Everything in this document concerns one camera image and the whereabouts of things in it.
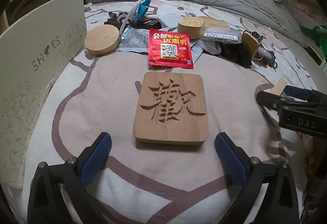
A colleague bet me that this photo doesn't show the square carved wooden coaster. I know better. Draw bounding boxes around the square carved wooden coaster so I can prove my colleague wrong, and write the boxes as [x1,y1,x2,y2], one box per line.
[133,72,209,145]

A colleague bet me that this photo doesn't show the small wooden block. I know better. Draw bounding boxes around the small wooden block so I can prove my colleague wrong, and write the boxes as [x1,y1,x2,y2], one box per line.
[270,77,288,96]

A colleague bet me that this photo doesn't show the person's right hand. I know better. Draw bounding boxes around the person's right hand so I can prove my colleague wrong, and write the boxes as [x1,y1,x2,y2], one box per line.
[307,137,326,175]

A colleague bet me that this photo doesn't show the purple knitted scrunchie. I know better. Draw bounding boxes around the purple knitted scrunchie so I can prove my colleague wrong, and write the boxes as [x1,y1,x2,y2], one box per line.
[254,45,278,69]

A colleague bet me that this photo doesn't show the cartoon bear blanket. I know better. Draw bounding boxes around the cartoon bear blanket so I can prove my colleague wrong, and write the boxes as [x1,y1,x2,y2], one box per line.
[23,0,316,223]

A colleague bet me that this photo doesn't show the right wooden cubby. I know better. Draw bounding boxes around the right wooden cubby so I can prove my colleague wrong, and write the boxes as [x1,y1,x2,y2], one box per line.
[288,0,326,68]

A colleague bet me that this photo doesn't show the pink clothes pile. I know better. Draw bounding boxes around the pink clothes pile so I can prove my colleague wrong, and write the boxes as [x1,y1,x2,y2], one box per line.
[291,3,326,29]

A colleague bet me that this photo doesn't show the silver blister pack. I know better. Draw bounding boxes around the silver blister pack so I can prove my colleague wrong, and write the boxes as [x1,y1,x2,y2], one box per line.
[201,29,242,44]

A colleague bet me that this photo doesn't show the white shoe box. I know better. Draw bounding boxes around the white shoe box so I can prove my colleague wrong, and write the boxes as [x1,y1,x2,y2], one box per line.
[1,0,86,189]

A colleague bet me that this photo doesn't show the oval wooden box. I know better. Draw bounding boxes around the oval wooden box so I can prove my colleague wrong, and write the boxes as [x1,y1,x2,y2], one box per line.
[177,17,205,39]

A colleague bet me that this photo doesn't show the round wooden coaster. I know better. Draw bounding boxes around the round wooden coaster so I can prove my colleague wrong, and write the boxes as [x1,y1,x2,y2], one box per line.
[84,25,120,56]

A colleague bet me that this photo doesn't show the red sachet packet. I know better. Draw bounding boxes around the red sachet packet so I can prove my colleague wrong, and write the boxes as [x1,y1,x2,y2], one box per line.
[148,29,193,69]

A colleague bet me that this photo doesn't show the silver foil pouches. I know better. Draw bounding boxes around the silver foil pouches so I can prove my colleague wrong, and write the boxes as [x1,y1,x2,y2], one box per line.
[115,27,222,63]

